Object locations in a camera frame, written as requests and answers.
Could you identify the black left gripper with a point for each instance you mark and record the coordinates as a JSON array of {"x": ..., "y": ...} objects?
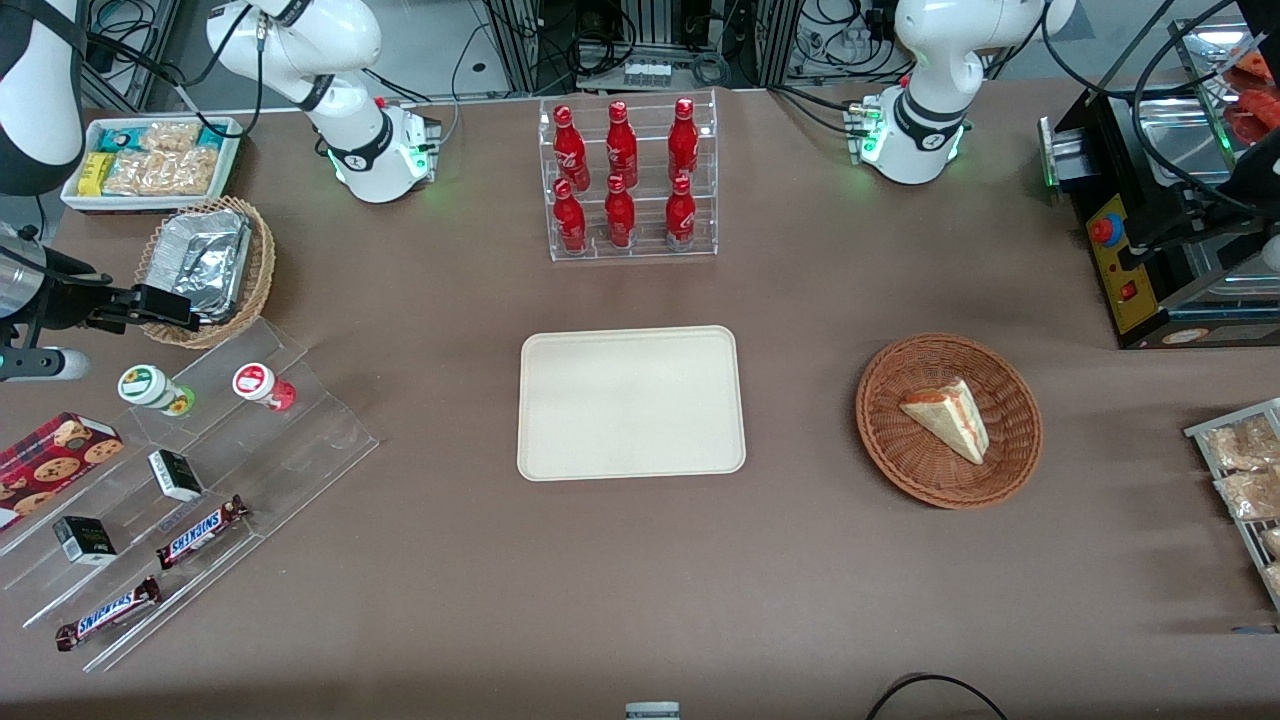
[{"x": 1254, "y": 180}]

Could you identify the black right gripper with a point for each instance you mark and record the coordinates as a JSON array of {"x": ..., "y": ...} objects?
[{"x": 68, "y": 301}]

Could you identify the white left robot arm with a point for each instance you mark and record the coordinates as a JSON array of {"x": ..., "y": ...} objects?
[{"x": 920, "y": 110}]

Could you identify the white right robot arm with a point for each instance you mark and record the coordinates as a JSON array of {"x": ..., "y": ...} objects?
[{"x": 370, "y": 150}]

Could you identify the red gum bottle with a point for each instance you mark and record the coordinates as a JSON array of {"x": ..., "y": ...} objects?
[{"x": 258, "y": 384}]

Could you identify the beige plastic tray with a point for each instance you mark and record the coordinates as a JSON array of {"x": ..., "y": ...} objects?
[{"x": 630, "y": 405}]

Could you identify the aluminium foil container stack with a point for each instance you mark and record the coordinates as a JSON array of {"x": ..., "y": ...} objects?
[{"x": 205, "y": 255}]

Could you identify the black machine yellow panel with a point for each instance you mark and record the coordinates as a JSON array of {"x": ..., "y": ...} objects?
[{"x": 1125, "y": 290}]

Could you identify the light wicker basket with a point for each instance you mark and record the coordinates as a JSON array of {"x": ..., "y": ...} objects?
[{"x": 262, "y": 260}]

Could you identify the white plastic tub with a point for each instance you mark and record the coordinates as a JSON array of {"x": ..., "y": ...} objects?
[{"x": 140, "y": 204}]

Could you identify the red packaged food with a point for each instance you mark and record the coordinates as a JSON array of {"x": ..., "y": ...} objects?
[{"x": 1255, "y": 105}]

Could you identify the clear rice cracker bag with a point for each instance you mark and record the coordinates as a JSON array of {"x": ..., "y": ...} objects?
[
  {"x": 172, "y": 135},
  {"x": 160, "y": 173}
]

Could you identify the yellow snack pack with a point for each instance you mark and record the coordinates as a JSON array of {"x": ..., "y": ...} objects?
[{"x": 94, "y": 173}]

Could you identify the small black box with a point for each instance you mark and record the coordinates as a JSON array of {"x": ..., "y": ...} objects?
[
  {"x": 175, "y": 475},
  {"x": 84, "y": 540}
]

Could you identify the clear acrylic stepped display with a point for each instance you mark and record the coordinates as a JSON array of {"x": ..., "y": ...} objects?
[{"x": 280, "y": 450}]

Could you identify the teal snack pack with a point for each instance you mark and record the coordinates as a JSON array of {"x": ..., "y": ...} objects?
[
  {"x": 118, "y": 136},
  {"x": 212, "y": 136}
]

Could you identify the red cookie box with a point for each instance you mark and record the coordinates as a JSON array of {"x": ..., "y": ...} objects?
[{"x": 45, "y": 465}]

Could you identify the Snickers chocolate bar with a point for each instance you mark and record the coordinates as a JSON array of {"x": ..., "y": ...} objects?
[
  {"x": 200, "y": 530},
  {"x": 108, "y": 613}
]

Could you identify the clear snack bag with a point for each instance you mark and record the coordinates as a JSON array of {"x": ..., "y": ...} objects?
[
  {"x": 1250, "y": 493},
  {"x": 1240, "y": 445}
]

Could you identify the wrapped triangle sandwich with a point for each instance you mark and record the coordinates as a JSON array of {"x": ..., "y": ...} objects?
[{"x": 950, "y": 420}]

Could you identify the brown wicker basket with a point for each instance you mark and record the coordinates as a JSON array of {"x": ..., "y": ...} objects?
[{"x": 920, "y": 460}]

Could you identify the red cola bottle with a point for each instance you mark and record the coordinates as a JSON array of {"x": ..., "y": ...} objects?
[
  {"x": 570, "y": 220},
  {"x": 620, "y": 215},
  {"x": 621, "y": 148},
  {"x": 683, "y": 145},
  {"x": 569, "y": 150},
  {"x": 680, "y": 215}
]

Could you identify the clear acrylic bottle rack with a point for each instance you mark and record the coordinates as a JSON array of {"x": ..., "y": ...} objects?
[{"x": 650, "y": 240}]

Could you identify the white power strip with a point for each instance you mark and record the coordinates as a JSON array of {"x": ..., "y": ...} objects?
[{"x": 647, "y": 74}]

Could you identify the small grey device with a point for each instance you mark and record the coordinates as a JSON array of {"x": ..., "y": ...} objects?
[{"x": 652, "y": 712}]

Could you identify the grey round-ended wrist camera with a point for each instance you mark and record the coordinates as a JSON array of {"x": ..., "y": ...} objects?
[{"x": 50, "y": 364}]

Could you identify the aluminium equipment frame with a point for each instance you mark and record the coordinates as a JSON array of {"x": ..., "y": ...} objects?
[{"x": 650, "y": 25}]

